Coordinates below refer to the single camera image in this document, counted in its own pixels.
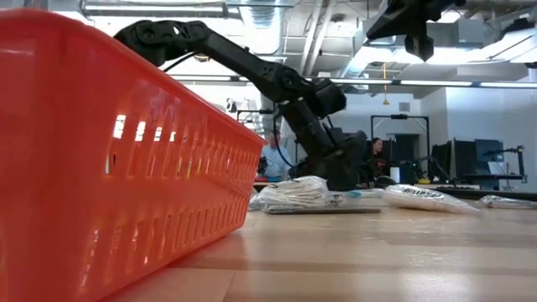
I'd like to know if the black comb clear bag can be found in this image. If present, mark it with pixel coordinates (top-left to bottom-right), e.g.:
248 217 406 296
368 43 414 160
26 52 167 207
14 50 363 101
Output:
263 206 383 216

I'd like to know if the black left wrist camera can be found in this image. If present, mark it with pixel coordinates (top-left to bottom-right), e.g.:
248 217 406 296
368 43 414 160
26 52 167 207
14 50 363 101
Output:
314 78 348 119

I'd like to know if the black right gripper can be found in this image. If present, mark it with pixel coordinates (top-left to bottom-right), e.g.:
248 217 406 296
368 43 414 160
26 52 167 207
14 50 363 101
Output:
367 0 467 42

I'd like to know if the black aluminium table frame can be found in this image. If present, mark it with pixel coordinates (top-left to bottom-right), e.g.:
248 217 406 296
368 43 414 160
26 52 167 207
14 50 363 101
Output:
251 180 537 201

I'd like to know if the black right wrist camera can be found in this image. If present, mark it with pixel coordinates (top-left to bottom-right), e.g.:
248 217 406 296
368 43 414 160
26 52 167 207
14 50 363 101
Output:
404 35 435 63

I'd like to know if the orange plastic slotted basket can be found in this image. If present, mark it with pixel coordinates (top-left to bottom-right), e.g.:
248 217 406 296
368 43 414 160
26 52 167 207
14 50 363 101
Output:
0 8 269 302

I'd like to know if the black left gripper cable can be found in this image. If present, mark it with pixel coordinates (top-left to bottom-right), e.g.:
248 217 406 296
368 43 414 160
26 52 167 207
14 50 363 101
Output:
272 112 295 169

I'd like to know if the silver nail clipper clear bag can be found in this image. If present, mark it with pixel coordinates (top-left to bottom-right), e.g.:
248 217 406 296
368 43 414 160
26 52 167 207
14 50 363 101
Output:
477 194 537 211

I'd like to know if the black background rig frame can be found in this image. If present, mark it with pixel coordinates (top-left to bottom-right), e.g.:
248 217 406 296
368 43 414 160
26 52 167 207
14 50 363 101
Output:
236 108 276 135
370 113 430 185

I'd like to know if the blue white toothbrush clear bag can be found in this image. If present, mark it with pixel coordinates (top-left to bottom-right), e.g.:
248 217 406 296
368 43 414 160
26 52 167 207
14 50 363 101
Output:
329 188 386 200

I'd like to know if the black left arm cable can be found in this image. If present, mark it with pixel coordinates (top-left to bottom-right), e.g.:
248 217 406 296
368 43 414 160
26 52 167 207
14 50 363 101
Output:
162 50 199 73

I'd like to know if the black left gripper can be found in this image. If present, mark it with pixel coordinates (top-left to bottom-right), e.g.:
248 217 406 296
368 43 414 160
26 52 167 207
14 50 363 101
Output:
279 98 369 192

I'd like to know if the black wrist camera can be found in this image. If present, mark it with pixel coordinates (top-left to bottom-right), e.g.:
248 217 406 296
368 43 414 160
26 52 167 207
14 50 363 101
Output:
314 78 348 119
404 35 435 63

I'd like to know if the person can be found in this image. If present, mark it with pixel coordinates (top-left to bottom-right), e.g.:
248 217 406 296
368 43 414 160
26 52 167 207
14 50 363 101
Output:
363 137 394 189
260 131 294 180

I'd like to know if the cotton pads bag black script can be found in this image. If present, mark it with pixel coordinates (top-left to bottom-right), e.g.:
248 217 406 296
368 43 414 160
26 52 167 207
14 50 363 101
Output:
382 184 482 216
248 175 333 214

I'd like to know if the black partition screen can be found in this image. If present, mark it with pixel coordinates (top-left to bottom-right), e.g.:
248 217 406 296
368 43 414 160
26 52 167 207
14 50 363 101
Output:
343 133 430 185

